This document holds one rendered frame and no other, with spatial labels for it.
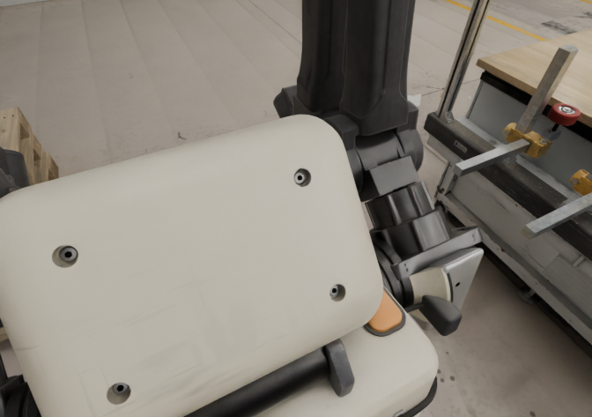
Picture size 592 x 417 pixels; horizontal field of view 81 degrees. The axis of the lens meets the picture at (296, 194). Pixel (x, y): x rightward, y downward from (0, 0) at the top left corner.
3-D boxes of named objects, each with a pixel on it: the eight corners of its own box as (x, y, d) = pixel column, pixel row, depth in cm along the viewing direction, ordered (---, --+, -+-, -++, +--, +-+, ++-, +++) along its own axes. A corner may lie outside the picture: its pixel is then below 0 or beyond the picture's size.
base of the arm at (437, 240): (396, 282, 33) (488, 238, 37) (366, 203, 34) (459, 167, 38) (357, 277, 42) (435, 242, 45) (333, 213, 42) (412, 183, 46)
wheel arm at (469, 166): (458, 180, 104) (463, 169, 101) (450, 173, 107) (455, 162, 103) (555, 141, 118) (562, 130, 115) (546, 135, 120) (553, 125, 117)
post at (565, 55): (497, 180, 127) (572, 48, 93) (490, 174, 129) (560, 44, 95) (504, 176, 128) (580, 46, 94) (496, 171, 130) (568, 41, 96)
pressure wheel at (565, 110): (529, 135, 119) (547, 105, 110) (544, 128, 121) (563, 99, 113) (551, 148, 114) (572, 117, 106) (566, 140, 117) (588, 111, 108)
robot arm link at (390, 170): (385, 210, 37) (425, 194, 38) (350, 121, 37) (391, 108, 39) (350, 219, 45) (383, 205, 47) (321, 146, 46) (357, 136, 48)
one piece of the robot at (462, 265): (459, 316, 41) (486, 250, 34) (425, 334, 39) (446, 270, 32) (403, 257, 48) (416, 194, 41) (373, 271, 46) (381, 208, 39)
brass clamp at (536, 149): (532, 160, 111) (541, 147, 108) (499, 137, 120) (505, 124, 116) (545, 154, 113) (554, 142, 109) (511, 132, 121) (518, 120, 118)
